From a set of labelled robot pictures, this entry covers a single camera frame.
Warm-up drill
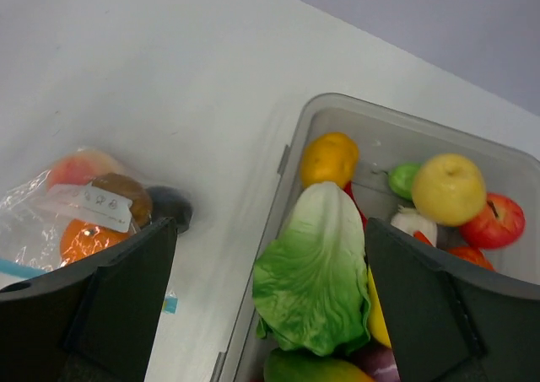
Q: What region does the orange toy carrot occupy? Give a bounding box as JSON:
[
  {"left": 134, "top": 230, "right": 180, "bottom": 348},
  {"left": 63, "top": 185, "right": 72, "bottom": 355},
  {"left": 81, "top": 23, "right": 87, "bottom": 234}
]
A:
[{"left": 413, "top": 231, "right": 494, "bottom": 272}]

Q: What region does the green white toy cabbage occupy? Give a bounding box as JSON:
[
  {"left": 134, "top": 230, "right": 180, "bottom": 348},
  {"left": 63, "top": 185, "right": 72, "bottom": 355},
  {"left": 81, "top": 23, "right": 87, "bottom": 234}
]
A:
[{"left": 252, "top": 182, "right": 370, "bottom": 357}]

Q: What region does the dark purple toy plum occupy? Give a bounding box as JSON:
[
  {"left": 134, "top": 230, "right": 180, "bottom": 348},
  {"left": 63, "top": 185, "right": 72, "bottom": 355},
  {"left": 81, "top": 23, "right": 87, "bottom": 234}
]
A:
[{"left": 146, "top": 186, "right": 193, "bottom": 234}]

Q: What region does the small yellow toy fruit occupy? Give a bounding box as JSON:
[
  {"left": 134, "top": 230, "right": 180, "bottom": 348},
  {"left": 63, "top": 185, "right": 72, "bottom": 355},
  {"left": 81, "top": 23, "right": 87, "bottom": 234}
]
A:
[{"left": 300, "top": 132, "right": 360, "bottom": 188}]

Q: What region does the brown toy kiwi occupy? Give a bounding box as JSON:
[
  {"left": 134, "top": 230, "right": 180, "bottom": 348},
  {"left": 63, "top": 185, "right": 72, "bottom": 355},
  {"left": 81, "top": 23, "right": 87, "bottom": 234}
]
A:
[{"left": 91, "top": 173, "right": 153, "bottom": 228}]

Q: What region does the orange toy tangerine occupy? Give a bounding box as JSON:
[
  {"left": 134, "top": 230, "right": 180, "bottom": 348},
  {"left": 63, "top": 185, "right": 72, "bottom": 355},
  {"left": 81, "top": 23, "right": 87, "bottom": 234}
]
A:
[{"left": 59, "top": 219, "right": 130, "bottom": 266}]

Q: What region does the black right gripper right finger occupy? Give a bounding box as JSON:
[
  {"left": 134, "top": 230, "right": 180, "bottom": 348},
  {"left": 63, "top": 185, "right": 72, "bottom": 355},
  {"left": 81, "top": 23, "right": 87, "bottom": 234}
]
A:
[{"left": 365, "top": 218, "right": 539, "bottom": 381}]

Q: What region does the pale yellow toy apple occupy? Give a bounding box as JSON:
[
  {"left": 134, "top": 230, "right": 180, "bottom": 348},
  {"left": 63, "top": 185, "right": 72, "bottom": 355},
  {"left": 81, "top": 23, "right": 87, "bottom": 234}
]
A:
[{"left": 411, "top": 153, "right": 487, "bottom": 227}]

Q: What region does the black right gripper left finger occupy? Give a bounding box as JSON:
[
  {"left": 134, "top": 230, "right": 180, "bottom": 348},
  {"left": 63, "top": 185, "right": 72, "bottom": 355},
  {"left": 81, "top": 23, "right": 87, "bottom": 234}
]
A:
[{"left": 1, "top": 218, "right": 177, "bottom": 381}]

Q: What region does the small green toy pepper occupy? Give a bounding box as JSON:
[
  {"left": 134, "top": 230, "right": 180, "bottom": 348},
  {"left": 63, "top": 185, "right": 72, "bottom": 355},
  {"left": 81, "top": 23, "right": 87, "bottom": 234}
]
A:
[{"left": 372, "top": 163, "right": 421, "bottom": 201}]

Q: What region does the orange pink toy peach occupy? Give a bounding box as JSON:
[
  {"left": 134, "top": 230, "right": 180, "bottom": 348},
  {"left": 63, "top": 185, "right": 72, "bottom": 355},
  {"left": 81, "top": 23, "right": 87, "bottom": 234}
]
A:
[{"left": 46, "top": 149, "right": 126, "bottom": 191}]

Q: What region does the clear plastic food bin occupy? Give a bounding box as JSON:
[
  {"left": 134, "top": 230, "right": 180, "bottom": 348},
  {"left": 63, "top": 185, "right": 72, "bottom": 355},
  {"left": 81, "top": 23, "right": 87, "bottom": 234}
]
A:
[{"left": 212, "top": 94, "right": 539, "bottom": 381}]

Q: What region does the red toy strawberry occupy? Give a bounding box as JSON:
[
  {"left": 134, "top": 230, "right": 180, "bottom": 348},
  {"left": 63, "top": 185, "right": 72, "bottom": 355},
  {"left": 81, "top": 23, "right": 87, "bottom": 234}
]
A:
[{"left": 459, "top": 192, "right": 527, "bottom": 250}]

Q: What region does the green orange toy mango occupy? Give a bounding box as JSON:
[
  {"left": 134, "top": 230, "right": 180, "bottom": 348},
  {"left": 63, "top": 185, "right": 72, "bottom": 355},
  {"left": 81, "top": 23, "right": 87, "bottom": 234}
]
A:
[{"left": 263, "top": 348, "right": 374, "bottom": 382}]

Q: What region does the yellow toy pear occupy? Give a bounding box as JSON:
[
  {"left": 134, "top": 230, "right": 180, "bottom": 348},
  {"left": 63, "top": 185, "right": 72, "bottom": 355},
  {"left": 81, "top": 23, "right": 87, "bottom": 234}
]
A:
[{"left": 367, "top": 268, "right": 392, "bottom": 348}]

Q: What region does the red toy chili pepper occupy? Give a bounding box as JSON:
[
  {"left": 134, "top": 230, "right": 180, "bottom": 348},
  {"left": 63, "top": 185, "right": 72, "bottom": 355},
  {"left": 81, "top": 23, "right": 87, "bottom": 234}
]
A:
[{"left": 343, "top": 180, "right": 367, "bottom": 229}]

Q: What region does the clear zip top bag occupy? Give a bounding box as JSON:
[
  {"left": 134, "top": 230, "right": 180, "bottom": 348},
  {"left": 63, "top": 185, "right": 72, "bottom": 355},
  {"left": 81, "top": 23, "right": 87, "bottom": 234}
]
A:
[{"left": 1, "top": 162, "right": 159, "bottom": 287}]

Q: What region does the dark purple toy eggplant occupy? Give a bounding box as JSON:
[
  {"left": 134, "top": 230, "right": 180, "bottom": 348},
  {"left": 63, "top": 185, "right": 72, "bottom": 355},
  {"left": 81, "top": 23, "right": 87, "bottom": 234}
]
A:
[{"left": 351, "top": 342, "right": 401, "bottom": 382}]

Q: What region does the pale purple toy garlic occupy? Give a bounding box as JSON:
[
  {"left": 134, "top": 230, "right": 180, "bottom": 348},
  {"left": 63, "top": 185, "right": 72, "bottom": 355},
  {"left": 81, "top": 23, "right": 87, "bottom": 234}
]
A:
[{"left": 391, "top": 206, "right": 438, "bottom": 246}]

